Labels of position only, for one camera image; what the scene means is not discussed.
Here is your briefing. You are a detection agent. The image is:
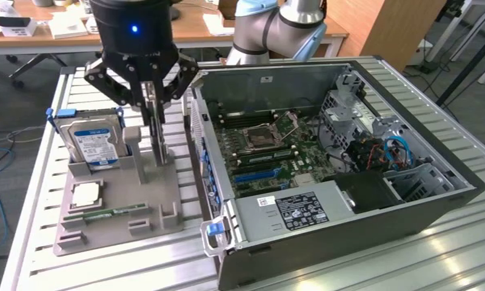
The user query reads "silver disk bay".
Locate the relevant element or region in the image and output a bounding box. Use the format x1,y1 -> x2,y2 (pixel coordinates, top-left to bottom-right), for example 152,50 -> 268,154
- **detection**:
383,163 -> 468,203

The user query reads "small printed white box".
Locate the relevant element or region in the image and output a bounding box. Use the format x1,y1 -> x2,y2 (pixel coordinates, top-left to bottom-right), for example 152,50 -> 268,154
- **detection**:
84,15 -> 100,35

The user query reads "black tripod pole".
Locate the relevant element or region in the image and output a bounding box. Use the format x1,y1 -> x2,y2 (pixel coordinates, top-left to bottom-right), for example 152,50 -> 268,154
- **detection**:
435,30 -> 485,107

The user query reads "CPU socket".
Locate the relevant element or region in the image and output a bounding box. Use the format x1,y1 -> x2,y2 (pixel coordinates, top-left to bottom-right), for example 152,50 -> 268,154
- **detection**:
241,122 -> 293,152

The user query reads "blue wire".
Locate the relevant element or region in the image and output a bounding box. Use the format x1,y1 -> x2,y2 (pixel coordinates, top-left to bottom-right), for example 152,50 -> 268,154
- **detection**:
381,136 -> 415,171

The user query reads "white paper stack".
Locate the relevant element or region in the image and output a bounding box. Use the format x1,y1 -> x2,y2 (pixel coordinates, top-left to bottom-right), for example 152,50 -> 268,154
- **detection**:
203,13 -> 236,37

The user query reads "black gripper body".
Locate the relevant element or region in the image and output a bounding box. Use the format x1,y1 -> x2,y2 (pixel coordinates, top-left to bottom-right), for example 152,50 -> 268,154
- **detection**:
89,0 -> 180,82

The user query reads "hard disk with blue label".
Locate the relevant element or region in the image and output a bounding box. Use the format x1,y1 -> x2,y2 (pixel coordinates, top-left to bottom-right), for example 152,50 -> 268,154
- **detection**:
52,117 -> 123,167

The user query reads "blue floor cable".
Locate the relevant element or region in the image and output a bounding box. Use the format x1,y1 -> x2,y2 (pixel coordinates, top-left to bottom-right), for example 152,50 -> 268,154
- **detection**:
0,144 -> 17,258

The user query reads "brown cardboard box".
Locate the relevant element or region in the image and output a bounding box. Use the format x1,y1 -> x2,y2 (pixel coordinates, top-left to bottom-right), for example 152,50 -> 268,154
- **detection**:
217,0 -> 244,19

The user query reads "silver metal drive cage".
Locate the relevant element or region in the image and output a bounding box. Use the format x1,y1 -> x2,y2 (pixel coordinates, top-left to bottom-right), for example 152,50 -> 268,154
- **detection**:
317,68 -> 401,158

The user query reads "flat white box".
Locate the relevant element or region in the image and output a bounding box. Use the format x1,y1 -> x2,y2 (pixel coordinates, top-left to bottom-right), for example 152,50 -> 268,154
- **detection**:
48,12 -> 89,40

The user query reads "black wheeled chair base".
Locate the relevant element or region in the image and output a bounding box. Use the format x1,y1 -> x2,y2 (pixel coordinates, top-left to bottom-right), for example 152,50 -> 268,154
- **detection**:
5,53 -> 105,89

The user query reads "wooden desk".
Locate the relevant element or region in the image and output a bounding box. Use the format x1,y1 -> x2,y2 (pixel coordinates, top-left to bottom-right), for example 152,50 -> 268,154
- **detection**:
127,0 -> 351,66
0,0 -> 131,57

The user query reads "white box with black tablet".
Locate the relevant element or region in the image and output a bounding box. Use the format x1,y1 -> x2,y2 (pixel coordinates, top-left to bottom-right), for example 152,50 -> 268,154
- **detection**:
0,16 -> 39,38

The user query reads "silver CPU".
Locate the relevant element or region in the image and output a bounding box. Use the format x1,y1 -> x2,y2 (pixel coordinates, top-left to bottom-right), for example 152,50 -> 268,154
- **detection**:
71,182 -> 104,207

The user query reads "red wire bundle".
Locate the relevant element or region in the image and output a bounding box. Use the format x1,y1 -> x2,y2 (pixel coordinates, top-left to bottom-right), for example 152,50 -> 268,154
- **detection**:
371,144 -> 389,163

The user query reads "silver chipset heatsink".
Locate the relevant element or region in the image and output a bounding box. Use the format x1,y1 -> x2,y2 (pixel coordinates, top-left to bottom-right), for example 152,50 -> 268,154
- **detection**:
293,174 -> 321,186

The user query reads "blue disk carrier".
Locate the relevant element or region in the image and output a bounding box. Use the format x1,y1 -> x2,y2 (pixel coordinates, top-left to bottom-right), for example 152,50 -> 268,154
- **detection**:
45,106 -> 125,136

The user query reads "black open PC case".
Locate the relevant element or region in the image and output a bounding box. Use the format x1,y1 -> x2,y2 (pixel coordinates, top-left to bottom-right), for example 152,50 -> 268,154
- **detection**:
184,56 -> 485,291

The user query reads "grey parts rack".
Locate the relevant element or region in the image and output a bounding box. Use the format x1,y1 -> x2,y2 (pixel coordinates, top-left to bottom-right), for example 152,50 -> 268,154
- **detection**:
52,125 -> 187,258

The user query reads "wooden cabinet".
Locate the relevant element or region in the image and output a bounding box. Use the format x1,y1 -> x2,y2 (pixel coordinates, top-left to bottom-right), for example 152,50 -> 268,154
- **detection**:
321,0 -> 449,72

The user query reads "blue expansion slot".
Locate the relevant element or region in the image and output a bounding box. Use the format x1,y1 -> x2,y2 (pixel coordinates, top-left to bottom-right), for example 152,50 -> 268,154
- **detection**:
233,169 -> 280,183

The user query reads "metal socket cover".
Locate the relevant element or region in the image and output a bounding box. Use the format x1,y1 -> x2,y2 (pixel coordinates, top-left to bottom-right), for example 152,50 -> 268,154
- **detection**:
272,109 -> 308,137

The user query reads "green graphics card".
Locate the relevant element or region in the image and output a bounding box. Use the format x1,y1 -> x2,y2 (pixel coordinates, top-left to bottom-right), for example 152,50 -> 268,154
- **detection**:
143,81 -> 167,167

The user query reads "dark power strip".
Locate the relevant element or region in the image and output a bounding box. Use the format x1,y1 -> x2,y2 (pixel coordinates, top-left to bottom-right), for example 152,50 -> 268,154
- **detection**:
419,60 -> 445,75

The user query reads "grey power supply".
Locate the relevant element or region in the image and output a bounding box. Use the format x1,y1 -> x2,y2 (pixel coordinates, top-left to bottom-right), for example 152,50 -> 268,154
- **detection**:
231,181 -> 357,242

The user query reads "green RAM stick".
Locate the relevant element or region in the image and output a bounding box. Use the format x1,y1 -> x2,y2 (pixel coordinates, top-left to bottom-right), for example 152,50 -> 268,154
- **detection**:
237,150 -> 297,163
63,204 -> 147,221

